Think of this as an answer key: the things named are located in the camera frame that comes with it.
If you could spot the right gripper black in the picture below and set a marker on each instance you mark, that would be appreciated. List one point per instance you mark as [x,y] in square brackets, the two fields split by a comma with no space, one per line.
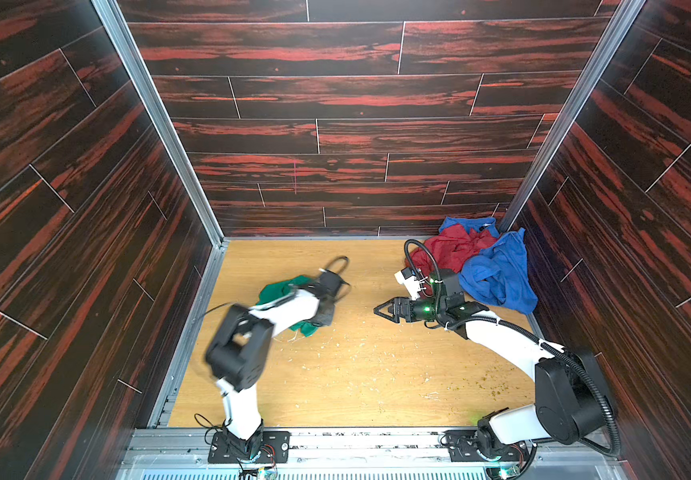
[408,309]

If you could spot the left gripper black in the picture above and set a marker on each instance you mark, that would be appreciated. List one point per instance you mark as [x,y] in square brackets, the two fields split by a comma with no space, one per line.
[329,288]

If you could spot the green cloth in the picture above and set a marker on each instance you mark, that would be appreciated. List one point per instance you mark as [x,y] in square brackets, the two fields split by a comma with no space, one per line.
[275,291]

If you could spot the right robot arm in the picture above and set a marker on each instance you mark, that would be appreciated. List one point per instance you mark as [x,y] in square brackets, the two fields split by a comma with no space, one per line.
[572,402]

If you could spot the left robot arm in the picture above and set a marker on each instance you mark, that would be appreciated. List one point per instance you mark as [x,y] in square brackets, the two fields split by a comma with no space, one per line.
[238,353]

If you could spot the dark red cloth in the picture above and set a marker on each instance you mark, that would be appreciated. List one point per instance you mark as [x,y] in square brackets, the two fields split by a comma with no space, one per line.
[457,243]

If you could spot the blue cloth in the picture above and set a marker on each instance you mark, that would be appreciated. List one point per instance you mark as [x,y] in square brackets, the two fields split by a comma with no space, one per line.
[498,275]

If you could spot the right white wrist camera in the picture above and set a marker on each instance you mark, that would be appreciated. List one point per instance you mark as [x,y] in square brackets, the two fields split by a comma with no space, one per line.
[412,281]

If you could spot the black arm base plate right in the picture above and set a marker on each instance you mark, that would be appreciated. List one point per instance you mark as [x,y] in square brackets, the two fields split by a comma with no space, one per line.
[472,445]

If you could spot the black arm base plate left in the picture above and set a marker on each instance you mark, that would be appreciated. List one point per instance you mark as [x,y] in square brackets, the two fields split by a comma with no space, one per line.
[267,447]

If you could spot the aluminium left floor rail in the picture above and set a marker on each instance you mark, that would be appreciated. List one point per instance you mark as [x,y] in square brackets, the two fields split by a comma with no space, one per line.
[162,409]

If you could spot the aluminium front rail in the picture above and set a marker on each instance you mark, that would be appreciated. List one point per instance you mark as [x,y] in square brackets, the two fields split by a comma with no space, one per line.
[353,453]

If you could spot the aluminium corner post left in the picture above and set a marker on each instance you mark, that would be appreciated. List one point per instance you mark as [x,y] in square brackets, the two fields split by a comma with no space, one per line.
[111,17]

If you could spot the aluminium corner post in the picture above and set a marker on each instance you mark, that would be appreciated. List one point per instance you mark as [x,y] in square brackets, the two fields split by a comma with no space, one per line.
[111,17]
[613,36]

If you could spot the aluminium corner post right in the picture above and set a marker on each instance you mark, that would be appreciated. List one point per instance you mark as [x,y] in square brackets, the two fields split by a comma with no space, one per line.
[613,36]

